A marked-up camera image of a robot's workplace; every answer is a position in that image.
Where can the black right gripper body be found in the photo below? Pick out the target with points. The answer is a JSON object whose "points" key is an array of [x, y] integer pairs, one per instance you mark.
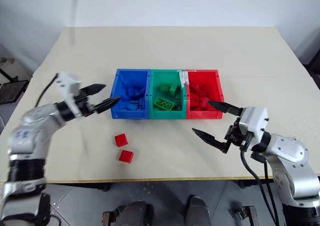
{"points": [[237, 138]]}

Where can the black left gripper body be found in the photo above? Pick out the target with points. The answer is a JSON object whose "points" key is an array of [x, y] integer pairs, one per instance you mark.
{"points": [[86, 104]]}

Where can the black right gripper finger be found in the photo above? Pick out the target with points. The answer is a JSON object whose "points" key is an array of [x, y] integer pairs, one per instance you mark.
{"points": [[211, 138], [226, 107]]}

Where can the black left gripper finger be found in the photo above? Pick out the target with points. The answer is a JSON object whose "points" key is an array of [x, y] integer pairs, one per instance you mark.
{"points": [[107, 104], [93, 89]]}

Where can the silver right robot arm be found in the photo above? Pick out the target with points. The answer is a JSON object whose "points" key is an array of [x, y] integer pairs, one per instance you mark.
{"points": [[290, 148]]}

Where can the red plastic bin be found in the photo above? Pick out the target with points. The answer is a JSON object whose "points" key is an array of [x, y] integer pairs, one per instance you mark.
{"points": [[202, 114]]}

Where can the blue plastic bin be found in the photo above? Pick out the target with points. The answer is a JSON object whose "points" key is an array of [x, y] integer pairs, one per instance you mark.
{"points": [[130, 114]]}

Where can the blue flat block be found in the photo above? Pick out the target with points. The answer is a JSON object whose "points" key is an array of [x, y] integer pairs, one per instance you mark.
{"points": [[133, 106]]}

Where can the blue large block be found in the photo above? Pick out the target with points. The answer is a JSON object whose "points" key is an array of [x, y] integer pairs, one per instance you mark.
{"points": [[135, 93]]}

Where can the red cube block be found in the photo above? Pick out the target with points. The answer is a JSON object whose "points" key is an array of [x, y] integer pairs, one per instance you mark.
{"points": [[126, 156], [121, 139]]}

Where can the black table foot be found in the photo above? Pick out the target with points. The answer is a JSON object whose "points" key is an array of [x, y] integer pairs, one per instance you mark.
{"points": [[244, 183], [105, 186]]}

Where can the green small block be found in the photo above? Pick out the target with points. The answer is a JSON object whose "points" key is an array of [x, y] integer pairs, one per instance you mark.
{"points": [[178, 99]]}

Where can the white tape patch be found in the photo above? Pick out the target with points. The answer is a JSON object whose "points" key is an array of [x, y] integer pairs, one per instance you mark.
{"points": [[183, 78]]}

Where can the green plastic bin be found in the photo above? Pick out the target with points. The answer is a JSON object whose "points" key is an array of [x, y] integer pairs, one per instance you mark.
{"points": [[165, 114]]}

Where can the green plain block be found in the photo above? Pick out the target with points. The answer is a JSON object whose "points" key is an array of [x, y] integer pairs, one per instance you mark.
{"points": [[175, 89]]}

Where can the green long studded brick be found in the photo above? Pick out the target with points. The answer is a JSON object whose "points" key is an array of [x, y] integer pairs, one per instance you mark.
{"points": [[163, 104]]}

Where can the green small studded brick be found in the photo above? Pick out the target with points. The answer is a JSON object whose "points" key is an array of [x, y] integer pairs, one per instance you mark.
{"points": [[164, 87]]}

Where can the black metal stand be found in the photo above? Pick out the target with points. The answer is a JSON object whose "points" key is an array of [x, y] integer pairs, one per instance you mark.
{"points": [[12, 88]]}

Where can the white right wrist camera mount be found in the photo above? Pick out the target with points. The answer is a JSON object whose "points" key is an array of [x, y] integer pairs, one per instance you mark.
{"points": [[252, 121]]}

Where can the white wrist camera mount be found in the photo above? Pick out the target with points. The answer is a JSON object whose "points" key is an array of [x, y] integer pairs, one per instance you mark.
{"points": [[68, 84], [252, 121]]}

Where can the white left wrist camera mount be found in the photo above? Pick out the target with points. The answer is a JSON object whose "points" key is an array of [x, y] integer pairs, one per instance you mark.
{"points": [[68, 84]]}

